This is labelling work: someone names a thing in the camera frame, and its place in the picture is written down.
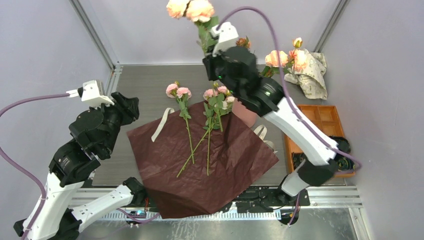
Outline cream printed ribbon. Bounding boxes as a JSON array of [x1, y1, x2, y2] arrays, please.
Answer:
[[253, 124, 276, 153]]

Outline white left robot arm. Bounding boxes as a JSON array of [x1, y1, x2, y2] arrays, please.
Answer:
[[13, 92, 147, 240]]

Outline rolled dark tie, green pattern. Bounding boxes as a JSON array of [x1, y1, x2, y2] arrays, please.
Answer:
[[291, 152, 308, 170]]

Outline pink cylindrical vase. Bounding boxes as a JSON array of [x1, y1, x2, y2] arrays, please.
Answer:
[[232, 98, 258, 128]]

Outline peach double rose stem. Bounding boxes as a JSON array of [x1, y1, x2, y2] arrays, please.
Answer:
[[166, 0, 219, 56]]

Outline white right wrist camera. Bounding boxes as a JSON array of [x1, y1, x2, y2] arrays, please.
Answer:
[[209, 21, 239, 57]]

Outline pink rose stem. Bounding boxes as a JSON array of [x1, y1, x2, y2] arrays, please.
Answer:
[[165, 81, 195, 164]]

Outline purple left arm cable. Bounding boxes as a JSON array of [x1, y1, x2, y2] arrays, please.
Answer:
[[0, 93, 162, 240]]

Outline short cream ribbon strip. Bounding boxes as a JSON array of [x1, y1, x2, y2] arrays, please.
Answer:
[[150, 107, 175, 143]]

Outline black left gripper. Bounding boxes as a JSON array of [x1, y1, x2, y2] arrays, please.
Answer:
[[92, 90, 141, 154]]

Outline rolled dark patterned tie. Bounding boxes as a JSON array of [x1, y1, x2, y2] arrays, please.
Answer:
[[329, 135, 351, 154]]

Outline dark red wrapping paper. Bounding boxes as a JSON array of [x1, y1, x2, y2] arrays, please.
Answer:
[[127, 102, 278, 219]]

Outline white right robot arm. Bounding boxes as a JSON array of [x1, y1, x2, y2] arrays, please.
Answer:
[[202, 45, 338, 206]]

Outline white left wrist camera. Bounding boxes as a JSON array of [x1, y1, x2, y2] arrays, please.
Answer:
[[66, 79, 115, 109]]

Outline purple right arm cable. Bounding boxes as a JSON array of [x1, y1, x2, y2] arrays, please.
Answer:
[[215, 5, 363, 226]]

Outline pink white rose stems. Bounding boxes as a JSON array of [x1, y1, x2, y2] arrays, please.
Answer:
[[176, 81, 235, 177]]

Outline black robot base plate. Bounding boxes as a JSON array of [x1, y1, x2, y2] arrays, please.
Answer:
[[113, 185, 311, 215]]

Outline green leafy stem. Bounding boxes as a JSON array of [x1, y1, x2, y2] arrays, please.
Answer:
[[236, 36, 251, 50]]

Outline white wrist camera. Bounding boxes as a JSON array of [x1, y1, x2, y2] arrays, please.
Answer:
[[209, 21, 239, 57], [66, 79, 115, 109]]

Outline aluminium frame rail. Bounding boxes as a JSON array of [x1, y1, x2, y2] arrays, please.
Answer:
[[61, 187, 364, 221]]

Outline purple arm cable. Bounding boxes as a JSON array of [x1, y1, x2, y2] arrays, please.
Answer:
[[215, 5, 363, 226], [0, 93, 162, 240]]

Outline rolled dark tie, yellow pattern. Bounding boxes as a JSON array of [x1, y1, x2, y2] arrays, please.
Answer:
[[336, 156, 356, 173]]

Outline orange wooden compartment tray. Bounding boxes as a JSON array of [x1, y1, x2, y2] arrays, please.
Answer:
[[284, 104, 356, 178]]

